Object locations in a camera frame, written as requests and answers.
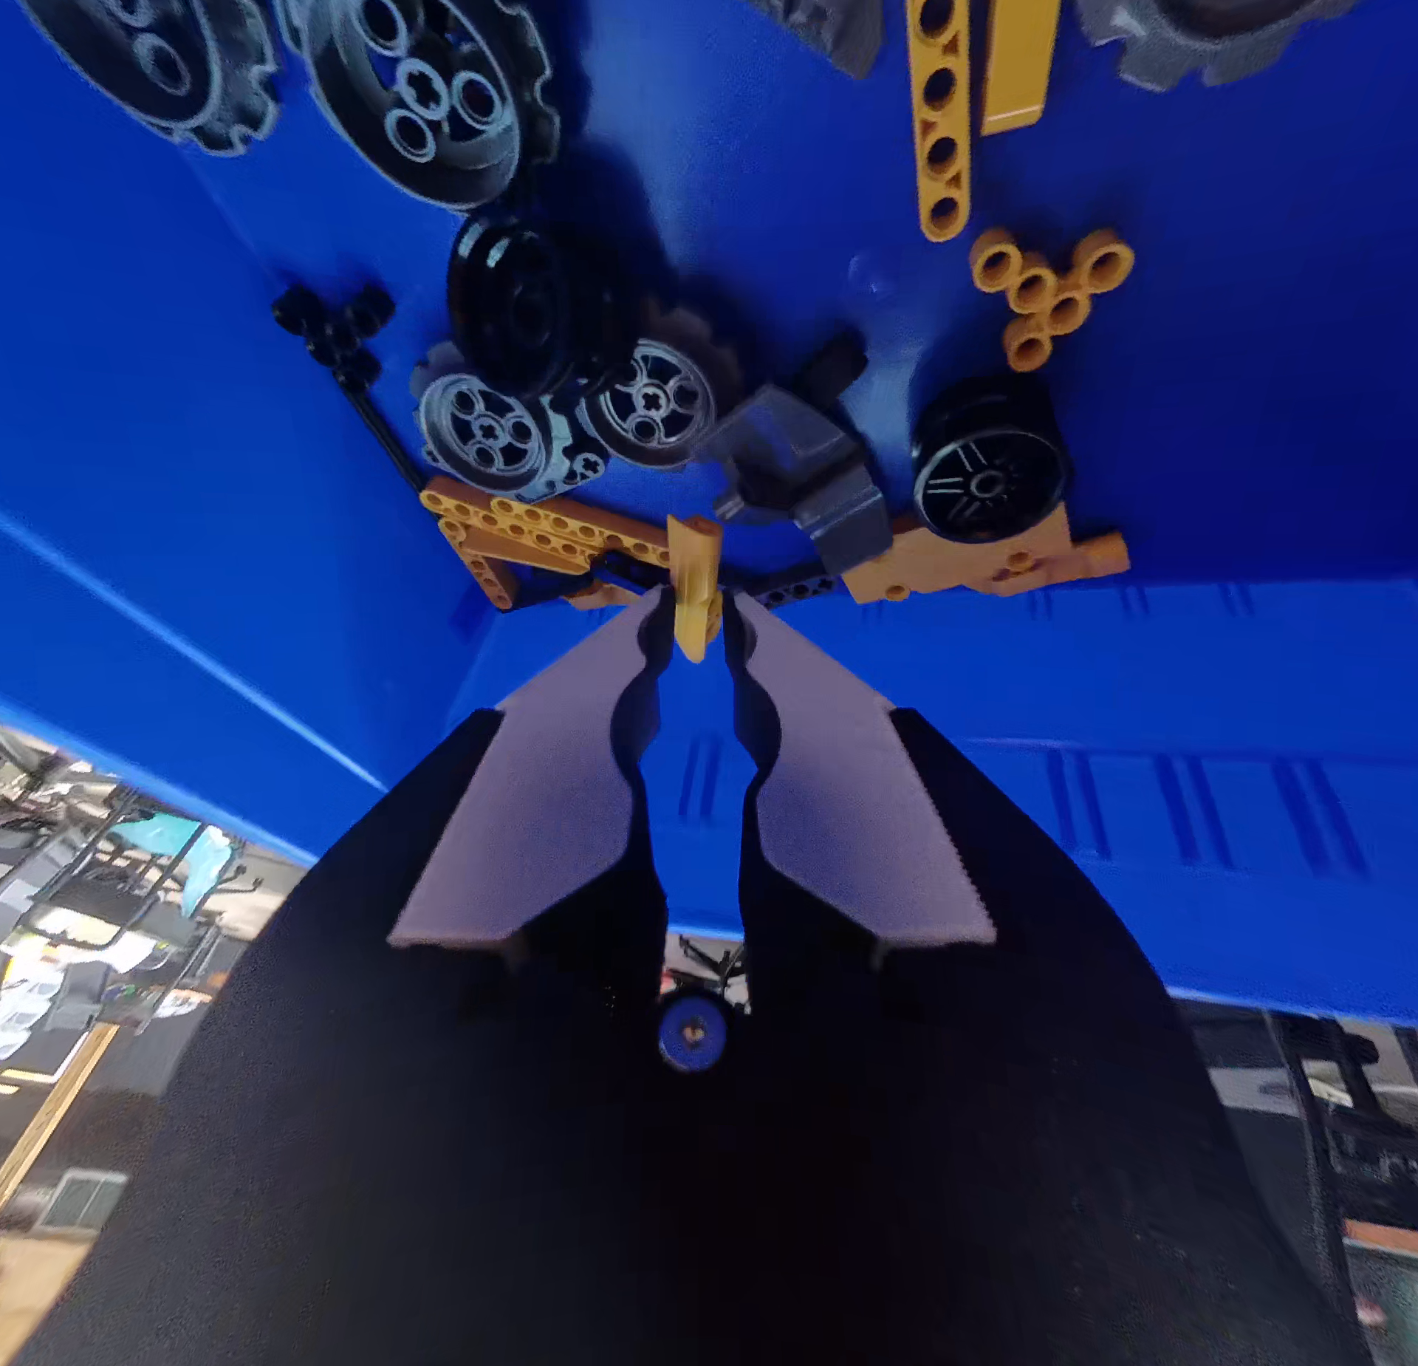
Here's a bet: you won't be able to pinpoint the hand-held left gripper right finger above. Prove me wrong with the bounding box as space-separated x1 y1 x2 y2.
724 589 999 965

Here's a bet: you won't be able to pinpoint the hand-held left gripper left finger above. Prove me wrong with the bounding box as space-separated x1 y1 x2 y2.
386 588 674 962

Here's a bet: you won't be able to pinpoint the yellow lego bracket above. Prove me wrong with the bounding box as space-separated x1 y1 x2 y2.
668 516 725 663

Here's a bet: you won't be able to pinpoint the blue plastic bin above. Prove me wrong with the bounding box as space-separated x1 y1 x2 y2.
0 0 1418 1029

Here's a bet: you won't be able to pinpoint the yellow lego panel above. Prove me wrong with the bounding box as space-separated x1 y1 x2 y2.
843 502 1071 605

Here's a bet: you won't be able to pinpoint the short yellow lego beam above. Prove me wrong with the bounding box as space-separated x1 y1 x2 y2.
489 514 676 577

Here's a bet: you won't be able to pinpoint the grey curved lego panel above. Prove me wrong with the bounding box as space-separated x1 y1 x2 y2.
693 384 893 577

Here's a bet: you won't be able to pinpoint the black lego wheel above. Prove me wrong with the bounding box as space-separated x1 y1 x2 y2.
449 215 638 398
911 374 1072 548

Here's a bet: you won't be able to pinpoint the black lego axle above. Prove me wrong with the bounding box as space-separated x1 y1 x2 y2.
343 380 429 482

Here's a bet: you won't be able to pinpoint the yellow angled lego liftarm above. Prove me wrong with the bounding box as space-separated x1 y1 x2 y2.
970 226 1138 374

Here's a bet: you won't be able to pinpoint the long yellow lego beam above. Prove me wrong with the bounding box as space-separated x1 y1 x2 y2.
980 0 1072 136

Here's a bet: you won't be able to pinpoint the scattered grey sprocket wheels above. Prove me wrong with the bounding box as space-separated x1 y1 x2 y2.
0 0 1418 502

